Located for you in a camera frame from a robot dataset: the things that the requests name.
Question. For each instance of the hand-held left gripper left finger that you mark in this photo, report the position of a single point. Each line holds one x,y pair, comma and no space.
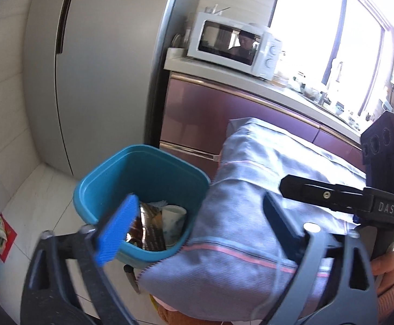
115,230

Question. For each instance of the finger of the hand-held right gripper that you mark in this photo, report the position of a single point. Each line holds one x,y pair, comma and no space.
318,194

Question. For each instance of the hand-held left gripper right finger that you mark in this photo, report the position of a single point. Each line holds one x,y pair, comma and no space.
280,223

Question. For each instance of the white tissue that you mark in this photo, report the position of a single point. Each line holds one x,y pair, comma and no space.
158,203

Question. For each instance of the dotted white paper cup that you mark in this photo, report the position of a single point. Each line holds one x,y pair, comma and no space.
173,223

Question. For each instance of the blue plastic bin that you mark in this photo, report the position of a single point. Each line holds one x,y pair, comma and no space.
143,169

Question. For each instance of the person's right hand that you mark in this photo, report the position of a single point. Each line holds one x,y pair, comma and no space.
388,264

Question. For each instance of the checked blue tablecloth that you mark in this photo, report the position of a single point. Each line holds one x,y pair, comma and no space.
244,210

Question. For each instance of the silver faucet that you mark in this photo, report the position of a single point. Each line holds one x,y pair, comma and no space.
330,88

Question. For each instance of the kitchen counter with purple cabinets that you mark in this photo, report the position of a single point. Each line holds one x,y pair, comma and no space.
200,108

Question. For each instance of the kitchen window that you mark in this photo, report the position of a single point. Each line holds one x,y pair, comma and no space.
302,40

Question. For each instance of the grey refrigerator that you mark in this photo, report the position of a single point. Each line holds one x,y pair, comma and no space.
99,74

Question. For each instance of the white microwave oven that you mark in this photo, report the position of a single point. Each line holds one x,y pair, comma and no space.
217,40

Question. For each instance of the small pale ornament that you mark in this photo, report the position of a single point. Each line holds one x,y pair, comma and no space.
217,9

